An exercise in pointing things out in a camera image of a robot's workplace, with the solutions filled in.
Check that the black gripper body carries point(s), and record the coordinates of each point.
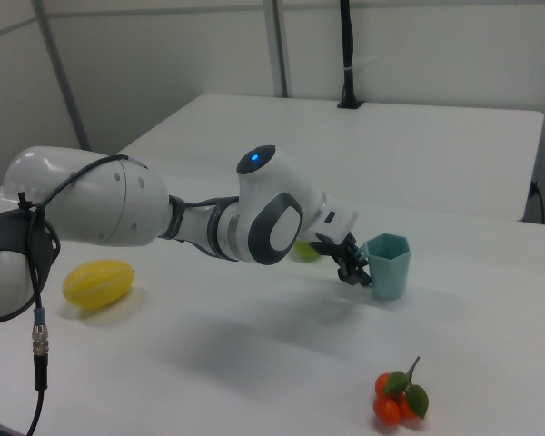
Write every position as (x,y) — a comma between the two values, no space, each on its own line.
(328,244)

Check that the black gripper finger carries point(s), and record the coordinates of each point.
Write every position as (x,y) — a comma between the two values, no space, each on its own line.
(352,274)
(353,247)

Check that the teal hexagonal mug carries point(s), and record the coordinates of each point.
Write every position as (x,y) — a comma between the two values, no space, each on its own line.
(388,272)

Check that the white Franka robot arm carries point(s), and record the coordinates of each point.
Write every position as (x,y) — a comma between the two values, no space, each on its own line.
(118,204)

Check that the green toy apple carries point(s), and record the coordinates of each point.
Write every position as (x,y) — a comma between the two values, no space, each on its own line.
(305,252)

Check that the white neighbouring table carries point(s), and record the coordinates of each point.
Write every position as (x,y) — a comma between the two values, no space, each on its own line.
(345,150)

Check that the orange tangerine cluster with leaves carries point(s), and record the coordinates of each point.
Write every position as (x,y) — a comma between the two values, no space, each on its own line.
(387,409)

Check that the yellow striped toy melon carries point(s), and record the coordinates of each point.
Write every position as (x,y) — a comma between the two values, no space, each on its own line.
(97,284)

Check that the black camera pole with clamp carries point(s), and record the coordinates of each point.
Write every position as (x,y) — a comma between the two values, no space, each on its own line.
(349,50)

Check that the grey metal partition post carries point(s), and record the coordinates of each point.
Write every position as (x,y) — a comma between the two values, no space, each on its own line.
(277,45)
(63,77)

